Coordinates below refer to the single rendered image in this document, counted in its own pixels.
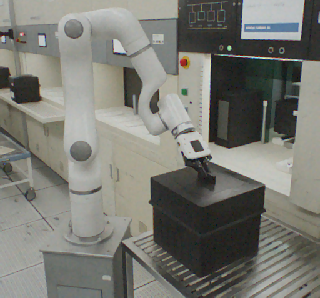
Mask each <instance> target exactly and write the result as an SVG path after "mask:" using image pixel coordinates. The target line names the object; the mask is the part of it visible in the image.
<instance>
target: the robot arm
mask: <svg viewBox="0 0 320 298"><path fill-rule="evenodd" d="M108 39H117V40H118V41H119V42H120V43H121V46H122V48H123V49H124V51H125V53H126V54H127V55H128V57H129V59H130V60H131V62H132V64H133V66H134V68H135V70H136V71H137V73H138V75H139V77H140V78H141V80H142V91H141V94H140V97H139V102H138V109H139V115H140V117H141V119H142V121H143V123H144V125H145V126H146V129H147V130H149V132H150V134H151V135H153V136H158V135H160V134H162V133H164V132H165V131H167V130H169V129H170V130H171V133H172V135H173V137H174V139H175V140H176V145H177V148H178V151H179V154H180V156H181V159H182V160H183V162H184V165H185V166H188V167H192V168H194V169H195V170H196V171H198V173H199V176H200V178H201V179H202V181H204V180H205V179H207V178H208V175H207V173H206V171H207V172H209V173H211V174H212V172H211V170H210V168H209V167H208V165H209V161H210V160H211V159H212V157H211V156H210V154H211V151H210V149H209V147H208V145H207V144H206V142H205V140H204V139H203V138H202V136H201V135H200V134H199V133H198V132H196V131H195V130H196V128H195V127H194V124H193V122H192V121H191V120H190V118H189V116H188V114H187V112H186V110H185V108H184V106H183V104H182V102H181V100H180V98H179V96H178V95H177V94H168V95H165V96H164V97H162V98H161V99H160V100H159V101H158V104H157V105H158V107H159V109H160V111H159V112H158V113H156V114H153V113H152V112H151V109H150V101H151V98H152V96H153V95H154V93H155V92H156V91H157V90H158V89H159V88H160V87H161V86H162V85H163V84H164V83H165V82H166V80H167V75H166V72H165V70H164V68H163V65H162V64H161V62H160V60H159V58H158V56H157V54H156V52H155V51H154V49H153V47H152V45H151V42H150V41H149V39H148V38H147V36H146V34H145V32H144V31H143V29H142V27H141V25H140V23H139V21H138V19H137V17H136V16H135V15H134V14H133V13H132V12H131V11H129V10H127V9H123V8H118V7H113V8H107V9H99V10H95V11H89V12H83V13H75V12H73V13H69V14H67V15H65V16H64V17H63V18H62V19H61V20H60V21H59V24H58V42H59V52H60V56H61V59H62V68H63V74H64V90H65V126H64V150H65V154H66V156H67V158H68V179H69V194H70V203H71V217H72V220H69V223H68V226H67V227H66V228H65V230H64V238H65V239H66V241H68V242H69V243H71V244H74V245H77V246H91V245H95V244H98V243H101V242H103V241H105V240H106V239H108V238H109V237H111V235H112V234H113V232H114V228H113V225H112V224H111V223H110V222H109V221H107V220H105V219H104V217H103V195H102V184H101V158H100V142H99V133H98V130H97V129H96V117H95V107H94V78H93V57H92V48H91V42H93V41H102V40H108ZM206 158H207V159H206ZM199 162H200V163H201V164H200V163H199ZM201 166H202V167H201Z"/></svg>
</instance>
